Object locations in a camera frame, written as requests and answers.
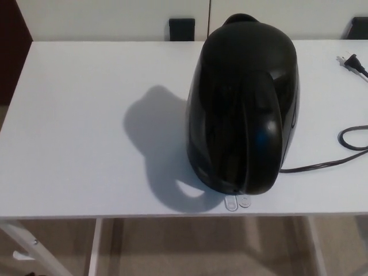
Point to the black electric kettle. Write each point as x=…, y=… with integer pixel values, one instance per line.
x=241, y=115

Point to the long clear plastic kettle tab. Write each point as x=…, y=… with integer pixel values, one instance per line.
x=231, y=204

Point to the round clear plastic kettle tab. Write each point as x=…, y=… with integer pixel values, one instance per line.
x=245, y=201

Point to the dark red-brown door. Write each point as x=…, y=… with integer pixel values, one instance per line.
x=13, y=49

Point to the white plastic leg bracket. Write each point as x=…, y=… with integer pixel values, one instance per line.
x=20, y=255

